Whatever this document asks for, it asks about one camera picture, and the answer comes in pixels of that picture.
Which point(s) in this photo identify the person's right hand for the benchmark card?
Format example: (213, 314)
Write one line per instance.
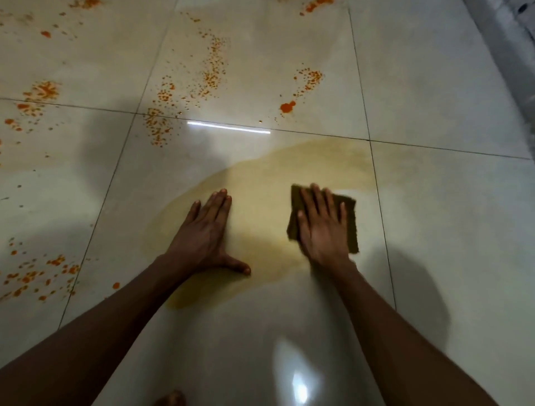
(324, 234)

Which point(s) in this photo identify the person's left hand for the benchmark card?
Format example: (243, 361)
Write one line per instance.
(200, 242)

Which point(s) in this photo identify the brown-green scrub pad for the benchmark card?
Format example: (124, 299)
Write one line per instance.
(353, 226)

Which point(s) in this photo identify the person's left forearm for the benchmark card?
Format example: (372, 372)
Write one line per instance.
(83, 355)

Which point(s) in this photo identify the person's right forearm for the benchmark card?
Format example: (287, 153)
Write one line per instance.
(397, 355)

